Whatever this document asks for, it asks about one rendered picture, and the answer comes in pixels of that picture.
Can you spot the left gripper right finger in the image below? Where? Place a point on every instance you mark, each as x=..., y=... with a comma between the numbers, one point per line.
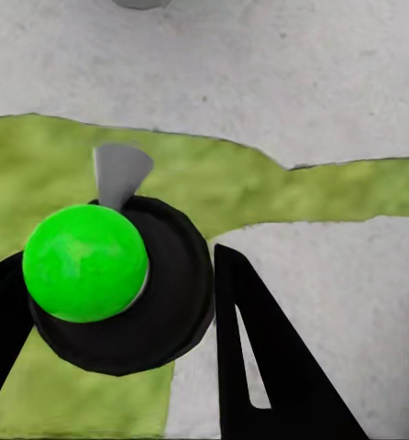
x=304, y=403

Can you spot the insectifuge atomizer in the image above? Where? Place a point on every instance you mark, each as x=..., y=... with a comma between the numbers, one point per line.
x=123, y=285

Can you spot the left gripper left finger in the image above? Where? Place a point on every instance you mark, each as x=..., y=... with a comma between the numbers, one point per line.
x=16, y=320

